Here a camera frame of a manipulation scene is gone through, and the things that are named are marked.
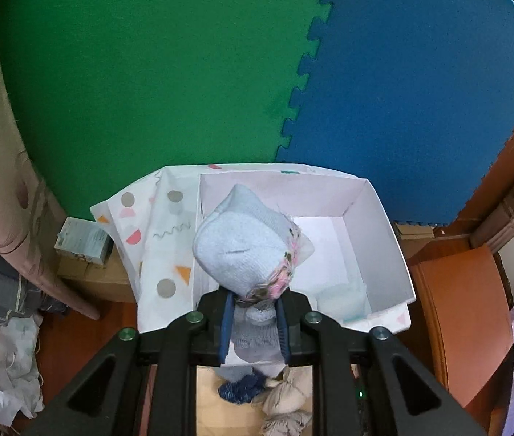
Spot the white box with teal print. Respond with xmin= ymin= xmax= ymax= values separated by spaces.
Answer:
xmin=195 ymin=163 xmax=417 ymax=334

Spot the dark blue knit sock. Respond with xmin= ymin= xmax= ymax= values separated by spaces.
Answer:
xmin=217 ymin=363 xmax=269 ymax=404

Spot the green foam mat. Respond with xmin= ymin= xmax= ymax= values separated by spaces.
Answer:
xmin=0 ymin=0 xmax=346 ymax=221

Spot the light blue knit sock bundle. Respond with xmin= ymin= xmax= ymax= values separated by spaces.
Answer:
xmin=192 ymin=184 xmax=316 ymax=368

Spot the beige knotted stocking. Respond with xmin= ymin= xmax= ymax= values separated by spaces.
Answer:
xmin=260 ymin=411 xmax=313 ymax=436
xmin=263 ymin=366 xmax=307 ymax=414

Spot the blue foam mat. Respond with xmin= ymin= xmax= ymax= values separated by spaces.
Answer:
xmin=275 ymin=0 xmax=514 ymax=228

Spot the brown cardboard box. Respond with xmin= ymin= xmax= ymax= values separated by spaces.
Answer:
xmin=57 ymin=254 xmax=142 ymax=304

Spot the small white teal box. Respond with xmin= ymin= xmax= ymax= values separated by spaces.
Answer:
xmin=54 ymin=217 xmax=113 ymax=266

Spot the white plastic bag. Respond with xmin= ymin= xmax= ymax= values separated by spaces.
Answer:
xmin=0 ymin=313 xmax=46 ymax=428

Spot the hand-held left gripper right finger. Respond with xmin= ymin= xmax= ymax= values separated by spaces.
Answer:
xmin=275 ymin=291 xmax=489 ymax=436

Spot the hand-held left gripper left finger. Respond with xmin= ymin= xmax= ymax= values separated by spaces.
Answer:
xmin=23 ymin=291 xmax=235 ymax=436

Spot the pink floral bedsheet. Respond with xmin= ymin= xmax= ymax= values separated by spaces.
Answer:
xmin=0 ymin=23 xmax=101 ymax=321

